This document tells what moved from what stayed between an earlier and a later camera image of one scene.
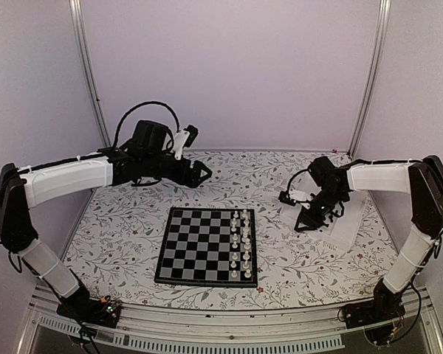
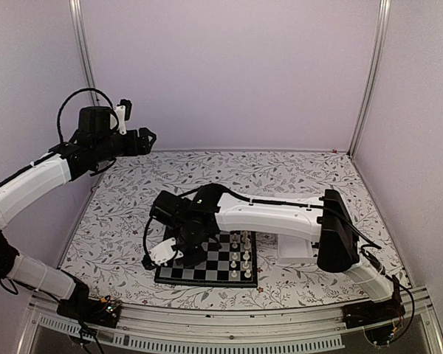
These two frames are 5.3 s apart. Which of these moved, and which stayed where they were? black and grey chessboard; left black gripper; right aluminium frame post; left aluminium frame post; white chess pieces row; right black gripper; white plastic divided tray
Moved: left black gripper; white plastic divided tray; right black gripper
Stayed: right aluminium frame post; left aluminium frame post; black and grey chessboard; white chess pieces row
